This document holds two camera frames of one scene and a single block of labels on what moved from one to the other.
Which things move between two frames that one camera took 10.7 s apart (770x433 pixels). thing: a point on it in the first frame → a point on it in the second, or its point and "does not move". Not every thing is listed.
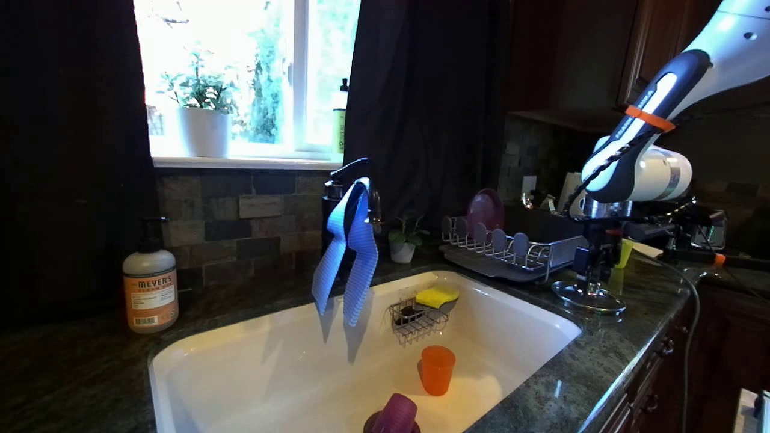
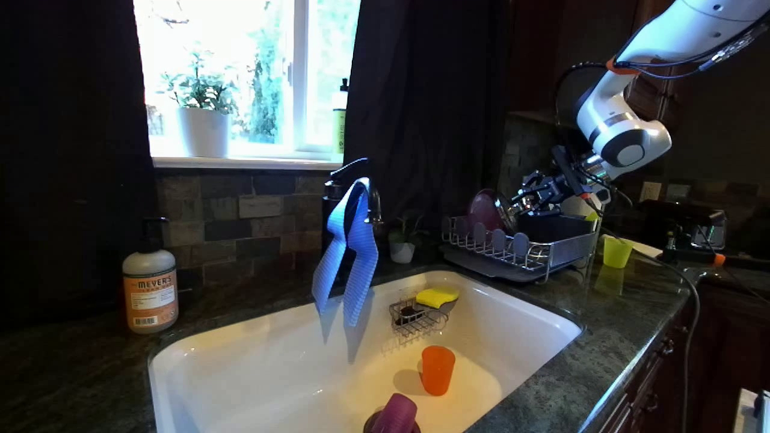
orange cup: x=437 y=367 does not move
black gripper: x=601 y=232 → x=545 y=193
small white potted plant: x=403 y=243 does not move
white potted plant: x=205 y=102 does not move
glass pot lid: x=593 y=297 → x=512 y=217
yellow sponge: x=437 y=297 does not move
